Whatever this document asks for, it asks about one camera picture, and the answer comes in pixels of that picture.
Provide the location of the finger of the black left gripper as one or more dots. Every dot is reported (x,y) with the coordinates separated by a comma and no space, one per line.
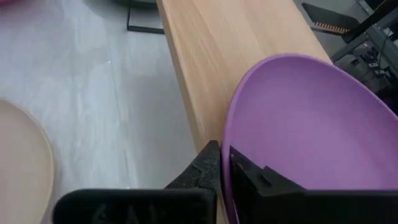
(329,20)

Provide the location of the purple plate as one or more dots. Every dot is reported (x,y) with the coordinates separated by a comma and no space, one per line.
(311,124)

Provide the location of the light wooden shelf board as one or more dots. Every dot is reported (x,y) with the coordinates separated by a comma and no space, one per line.
(233,46)

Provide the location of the black metal shelf frame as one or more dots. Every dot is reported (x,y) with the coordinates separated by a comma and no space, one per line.
(146,29)

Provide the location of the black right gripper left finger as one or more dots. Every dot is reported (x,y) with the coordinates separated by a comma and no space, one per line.
(199,174)

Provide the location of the beige plate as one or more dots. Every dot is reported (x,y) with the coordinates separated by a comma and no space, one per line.
(21,161)

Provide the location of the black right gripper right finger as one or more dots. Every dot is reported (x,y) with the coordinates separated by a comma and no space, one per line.
(264,199)

